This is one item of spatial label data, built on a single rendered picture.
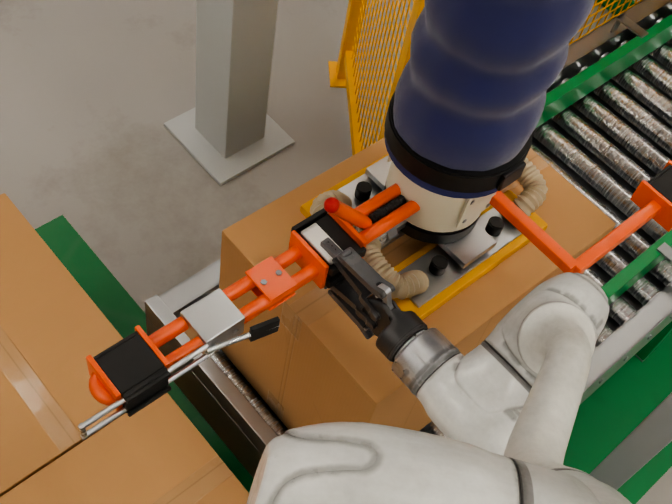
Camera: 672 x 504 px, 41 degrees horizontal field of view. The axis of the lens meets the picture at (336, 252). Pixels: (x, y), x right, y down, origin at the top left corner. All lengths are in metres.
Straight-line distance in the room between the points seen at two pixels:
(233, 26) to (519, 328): 1.47
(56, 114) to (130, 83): 0.27
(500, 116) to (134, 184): 1.72
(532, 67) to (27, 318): 1.17
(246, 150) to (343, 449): 2.26
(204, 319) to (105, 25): 2.13
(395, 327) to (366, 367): 0.16
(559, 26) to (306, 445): 0.67
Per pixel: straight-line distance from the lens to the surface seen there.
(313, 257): 1.33
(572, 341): 1.13
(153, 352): 1.24
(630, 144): 2.50
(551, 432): 0.99
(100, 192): 2.80
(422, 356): 1.26
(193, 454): 1.78
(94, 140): 2.93
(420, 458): 0.68
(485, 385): 1.24
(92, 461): 1.79
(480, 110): 1.24
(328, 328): 1.45
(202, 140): 2.90
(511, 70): 1.20
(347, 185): 1.59
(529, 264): 1.61
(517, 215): 1.48
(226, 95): 2.66
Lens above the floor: 2.20
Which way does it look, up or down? 55 degrees down
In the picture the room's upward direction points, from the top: 13 degrees clockwise
